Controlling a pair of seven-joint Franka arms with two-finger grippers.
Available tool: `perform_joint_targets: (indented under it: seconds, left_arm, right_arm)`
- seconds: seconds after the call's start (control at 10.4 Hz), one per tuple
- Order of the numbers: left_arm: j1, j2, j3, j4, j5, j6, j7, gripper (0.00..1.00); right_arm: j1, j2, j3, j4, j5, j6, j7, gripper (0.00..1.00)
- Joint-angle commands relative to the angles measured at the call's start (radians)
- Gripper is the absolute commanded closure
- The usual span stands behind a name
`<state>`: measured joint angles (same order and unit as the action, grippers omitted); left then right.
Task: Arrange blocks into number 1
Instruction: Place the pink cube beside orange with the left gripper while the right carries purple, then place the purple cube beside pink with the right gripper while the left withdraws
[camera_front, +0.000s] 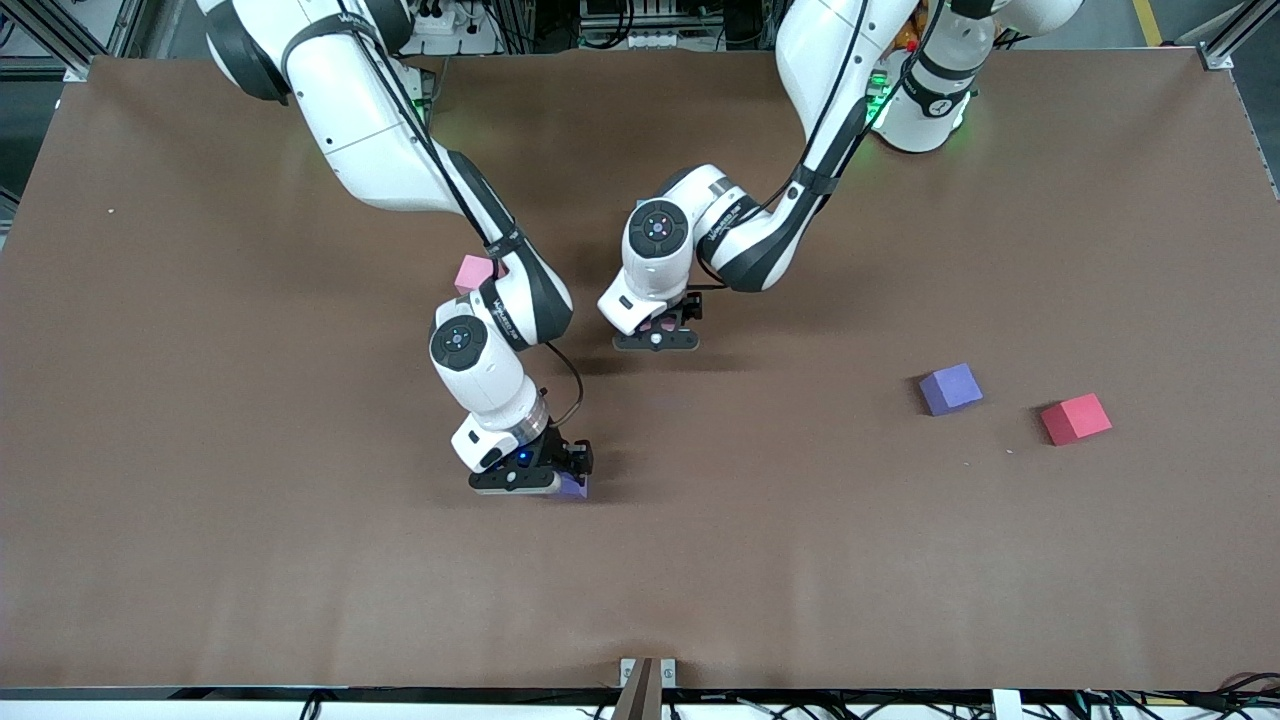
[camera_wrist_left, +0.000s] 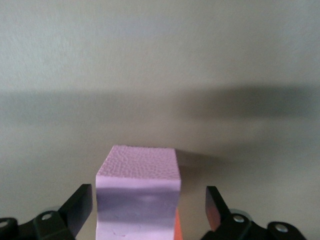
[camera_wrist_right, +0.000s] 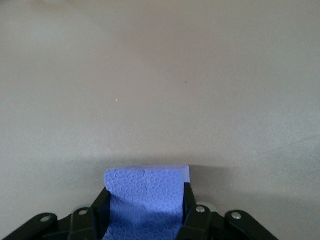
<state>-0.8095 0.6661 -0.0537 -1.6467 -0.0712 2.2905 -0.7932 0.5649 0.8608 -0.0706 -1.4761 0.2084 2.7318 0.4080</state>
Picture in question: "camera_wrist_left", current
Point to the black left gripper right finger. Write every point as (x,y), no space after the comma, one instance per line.
(220,215)

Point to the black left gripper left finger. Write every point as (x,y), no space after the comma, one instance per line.
(75,207)

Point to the orange foam cube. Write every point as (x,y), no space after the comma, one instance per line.
(178,227)

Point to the pink foam cube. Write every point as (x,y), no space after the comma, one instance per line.
(137,190)

